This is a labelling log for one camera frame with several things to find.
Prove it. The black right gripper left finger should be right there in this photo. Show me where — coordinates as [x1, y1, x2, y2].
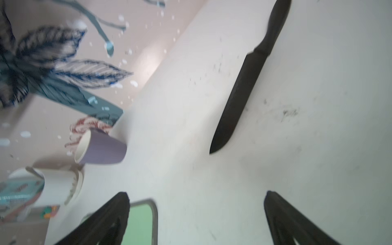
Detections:
[57, 192, 130, 245]

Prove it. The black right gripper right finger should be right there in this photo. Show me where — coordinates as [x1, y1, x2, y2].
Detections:
[264, 191, 339, 245]

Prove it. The black kitchen knife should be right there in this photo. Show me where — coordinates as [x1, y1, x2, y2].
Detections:
[209, 0, 292, 154]

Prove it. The green cutting board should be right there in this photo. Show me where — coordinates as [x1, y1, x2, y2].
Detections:
[121, 199, 158, 245]

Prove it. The white utensil holder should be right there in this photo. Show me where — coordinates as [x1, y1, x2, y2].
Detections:
[26, 167, 84, 208]

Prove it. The purple cup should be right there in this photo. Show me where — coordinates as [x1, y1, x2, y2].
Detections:
[74, 128, 127, 164]

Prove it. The teal packet in holder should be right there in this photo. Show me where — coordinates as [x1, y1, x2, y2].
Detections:
[1, 178, 45, 206]

